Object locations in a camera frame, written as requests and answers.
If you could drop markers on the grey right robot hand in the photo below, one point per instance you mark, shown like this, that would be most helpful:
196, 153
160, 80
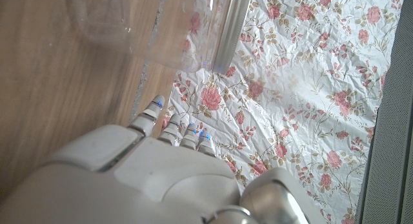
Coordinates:
145, 185

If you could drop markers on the clear jar with metal lid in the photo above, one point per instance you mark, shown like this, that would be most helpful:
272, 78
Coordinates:
180, 30

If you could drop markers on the floral backdrop cloth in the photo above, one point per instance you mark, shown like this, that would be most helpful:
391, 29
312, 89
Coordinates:
306, 88

